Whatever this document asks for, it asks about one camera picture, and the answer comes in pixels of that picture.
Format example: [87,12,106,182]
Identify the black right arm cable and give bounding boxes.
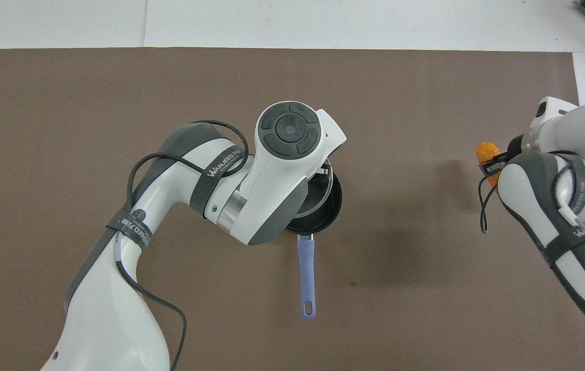
[479,150,585,258]

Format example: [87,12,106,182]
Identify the brown table mat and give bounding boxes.
[0,47,585,371]

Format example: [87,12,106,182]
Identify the dark blue saucepan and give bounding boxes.
[284,169,344,321]

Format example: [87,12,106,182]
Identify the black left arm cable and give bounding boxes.
[115,120,250,371]

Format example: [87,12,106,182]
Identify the glass lid with blue knob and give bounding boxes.
[297,159,335,218]

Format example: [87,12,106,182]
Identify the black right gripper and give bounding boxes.
[479,135,526,177]

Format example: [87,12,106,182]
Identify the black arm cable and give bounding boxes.
[115,120,250,371]
[479,150,585,258]

